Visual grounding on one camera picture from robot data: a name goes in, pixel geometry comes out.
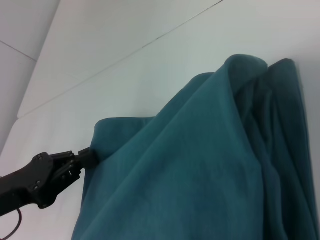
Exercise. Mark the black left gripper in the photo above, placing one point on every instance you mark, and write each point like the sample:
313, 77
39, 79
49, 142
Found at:
27, 182

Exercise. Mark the teal blue printed t-shirt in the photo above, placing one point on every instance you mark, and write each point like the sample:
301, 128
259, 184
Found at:
200, 162

